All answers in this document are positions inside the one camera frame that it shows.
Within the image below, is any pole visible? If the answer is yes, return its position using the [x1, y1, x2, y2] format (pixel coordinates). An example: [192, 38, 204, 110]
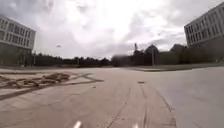
[32, 50, 37, 67]
[151, 49, 156, 66]

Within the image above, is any row of dark trees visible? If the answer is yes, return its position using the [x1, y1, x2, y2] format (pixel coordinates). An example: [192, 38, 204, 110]
[33, 43, 224, 68]

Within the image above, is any grey building with window rows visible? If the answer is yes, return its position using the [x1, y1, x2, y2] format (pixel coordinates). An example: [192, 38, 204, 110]
[183, 2, 224, 63]

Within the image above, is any grey concrete paved ground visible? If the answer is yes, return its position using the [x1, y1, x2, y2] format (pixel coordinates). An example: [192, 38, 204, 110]
[0, 65, 224, 128]

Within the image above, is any pale building with window rows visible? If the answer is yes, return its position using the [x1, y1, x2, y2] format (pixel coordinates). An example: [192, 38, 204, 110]
[0, 15, 37, 67]

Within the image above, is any brown dirt patch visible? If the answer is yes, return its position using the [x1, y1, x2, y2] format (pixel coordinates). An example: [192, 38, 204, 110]
[0, 72, 72, 90]

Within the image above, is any grass strip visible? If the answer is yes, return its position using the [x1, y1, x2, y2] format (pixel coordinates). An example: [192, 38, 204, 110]
[123, 62, 224, 73]

